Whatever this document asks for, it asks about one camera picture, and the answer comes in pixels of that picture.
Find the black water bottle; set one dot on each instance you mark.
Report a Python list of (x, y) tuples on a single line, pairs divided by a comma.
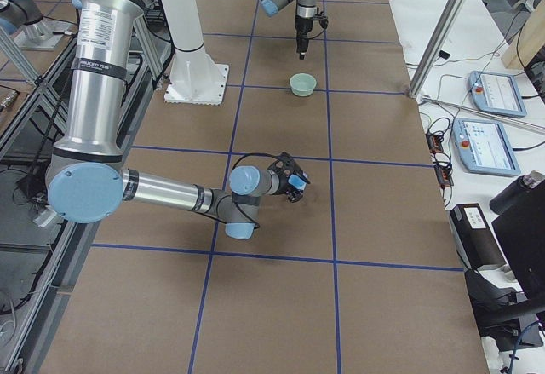
[(515, 190)]

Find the light blue plastic cup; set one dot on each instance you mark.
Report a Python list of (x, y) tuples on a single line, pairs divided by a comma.
[(296, 182)]

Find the near teach pendant tablet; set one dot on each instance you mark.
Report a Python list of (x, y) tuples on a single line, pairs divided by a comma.
[(484, 148)]

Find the far teach pendant tablet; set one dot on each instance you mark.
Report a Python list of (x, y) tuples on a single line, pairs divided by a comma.
[(496, 93)]

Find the small black square device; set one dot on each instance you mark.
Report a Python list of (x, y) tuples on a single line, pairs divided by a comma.
[(444, 55)]

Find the black power adapter box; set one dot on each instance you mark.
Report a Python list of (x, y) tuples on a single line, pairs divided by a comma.
[(474, 238)]

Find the black computer monitor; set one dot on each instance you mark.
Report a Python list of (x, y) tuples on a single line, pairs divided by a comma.
[(520, 233)]

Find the light green ceramic bowl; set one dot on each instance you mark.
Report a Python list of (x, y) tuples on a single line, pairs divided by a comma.
[(302, 84)]

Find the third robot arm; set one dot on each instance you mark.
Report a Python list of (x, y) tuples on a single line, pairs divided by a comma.
[(25, 16)]

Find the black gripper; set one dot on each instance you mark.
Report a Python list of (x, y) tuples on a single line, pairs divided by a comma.
[(301, 25), (283, 184)]

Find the teach pendant tablet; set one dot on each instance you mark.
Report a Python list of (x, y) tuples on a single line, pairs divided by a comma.
[(484, 148), (496, 93)]

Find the aluminium frame post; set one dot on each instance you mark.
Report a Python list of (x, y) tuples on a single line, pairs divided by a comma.
[(446, 20)]

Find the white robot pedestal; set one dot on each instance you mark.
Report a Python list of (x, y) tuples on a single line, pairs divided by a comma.
[(194, 78)]

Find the aluminium side frame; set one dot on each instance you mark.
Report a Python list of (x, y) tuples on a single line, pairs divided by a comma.
[(31, 276)]

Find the thin metal rod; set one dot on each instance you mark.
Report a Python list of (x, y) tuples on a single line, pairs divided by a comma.
[(515, 122)]

